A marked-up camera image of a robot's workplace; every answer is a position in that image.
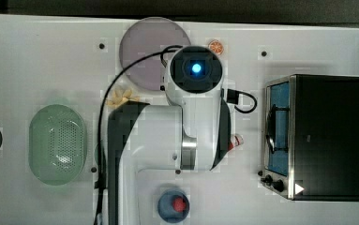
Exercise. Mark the blue cup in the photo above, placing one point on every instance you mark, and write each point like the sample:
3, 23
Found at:
164, 206

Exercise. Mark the green oval colander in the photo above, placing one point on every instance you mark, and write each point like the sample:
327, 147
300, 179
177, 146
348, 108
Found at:
57, 145

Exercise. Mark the orange slice toy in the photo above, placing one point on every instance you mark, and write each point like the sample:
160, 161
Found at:
216, 47

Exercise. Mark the black toaster oven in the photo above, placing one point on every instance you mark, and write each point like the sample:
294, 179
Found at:
311, 138

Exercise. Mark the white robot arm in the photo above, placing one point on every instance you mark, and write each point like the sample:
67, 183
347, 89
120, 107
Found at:
191, 132

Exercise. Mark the lilac round plate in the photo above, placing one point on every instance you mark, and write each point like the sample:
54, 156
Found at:
147, 36

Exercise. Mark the red ball in cup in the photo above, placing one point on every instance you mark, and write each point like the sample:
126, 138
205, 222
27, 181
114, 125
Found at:
179, 205

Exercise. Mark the peeled banana toy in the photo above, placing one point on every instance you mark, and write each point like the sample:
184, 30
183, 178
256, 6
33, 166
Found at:
120, 96

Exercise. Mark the red plush ketchup bottle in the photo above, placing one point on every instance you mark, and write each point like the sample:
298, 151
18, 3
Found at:
235, 140

